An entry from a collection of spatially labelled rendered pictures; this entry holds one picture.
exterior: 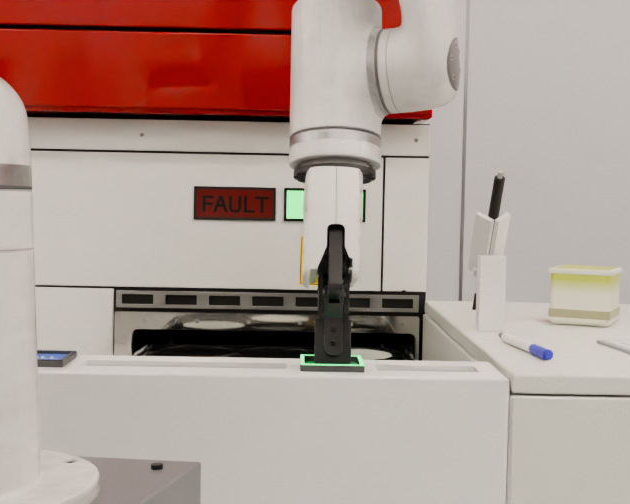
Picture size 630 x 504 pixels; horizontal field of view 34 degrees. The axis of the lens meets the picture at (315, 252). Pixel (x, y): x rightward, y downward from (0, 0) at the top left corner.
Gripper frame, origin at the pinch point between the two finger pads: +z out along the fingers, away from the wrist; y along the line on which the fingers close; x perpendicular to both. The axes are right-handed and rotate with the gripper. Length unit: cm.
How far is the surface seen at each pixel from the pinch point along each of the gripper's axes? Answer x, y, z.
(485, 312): 17.7, -22.4, -5.1
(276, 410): -4.8, 3.3, 6.1
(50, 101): -38, -47, -36
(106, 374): -19.2, 3.8, 3.3
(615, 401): 24.0, 3.4, 4.9
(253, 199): -10, -54, -24
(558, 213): 72, -200, -52
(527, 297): 64, -205, -28
